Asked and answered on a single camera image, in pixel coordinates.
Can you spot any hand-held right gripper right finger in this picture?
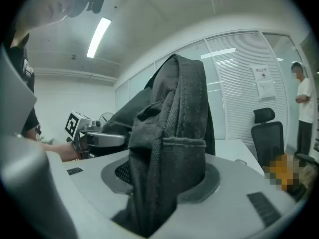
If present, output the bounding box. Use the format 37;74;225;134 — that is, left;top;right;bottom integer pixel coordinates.
151;153;298;239

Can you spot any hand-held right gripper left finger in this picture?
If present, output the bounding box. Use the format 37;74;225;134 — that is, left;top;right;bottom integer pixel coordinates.
59;149;137;221

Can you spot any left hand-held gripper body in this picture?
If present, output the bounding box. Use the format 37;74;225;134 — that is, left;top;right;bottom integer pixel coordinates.
64;110;103;159

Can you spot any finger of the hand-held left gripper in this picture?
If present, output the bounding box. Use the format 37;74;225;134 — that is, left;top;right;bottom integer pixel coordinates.
86;132;126;148

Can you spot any black backpack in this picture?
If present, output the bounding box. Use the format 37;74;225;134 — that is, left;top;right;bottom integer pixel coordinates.
88;53;216;238

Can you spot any person's left forearm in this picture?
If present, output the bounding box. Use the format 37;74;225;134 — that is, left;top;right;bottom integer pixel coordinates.
41;142;68;162

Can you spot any person's left hand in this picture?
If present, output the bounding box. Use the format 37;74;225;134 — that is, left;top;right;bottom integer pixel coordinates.
64;142;82;162

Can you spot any standing fan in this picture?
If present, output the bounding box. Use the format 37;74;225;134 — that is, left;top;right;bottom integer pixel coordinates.
98;112;115;125

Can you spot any white table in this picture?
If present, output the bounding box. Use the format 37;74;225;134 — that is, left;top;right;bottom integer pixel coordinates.
214;138;264;176

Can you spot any black mesh office chair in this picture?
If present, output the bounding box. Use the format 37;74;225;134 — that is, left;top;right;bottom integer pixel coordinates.
251;108;319;174

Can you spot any person's black clothing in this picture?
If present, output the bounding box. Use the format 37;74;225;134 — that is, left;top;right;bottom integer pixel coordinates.
2;32;41;140

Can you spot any long ceiling light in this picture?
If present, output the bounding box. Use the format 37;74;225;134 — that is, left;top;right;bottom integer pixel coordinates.
86;17;112;59

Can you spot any person's head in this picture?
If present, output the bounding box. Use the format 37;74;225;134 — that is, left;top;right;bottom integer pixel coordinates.
14;0;90;32

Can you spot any white paper notice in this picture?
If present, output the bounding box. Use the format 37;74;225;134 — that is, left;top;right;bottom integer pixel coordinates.
250;65;277;101

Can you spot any black head-worn camera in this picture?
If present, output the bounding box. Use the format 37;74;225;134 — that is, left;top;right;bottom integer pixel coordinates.
86;0;108;14

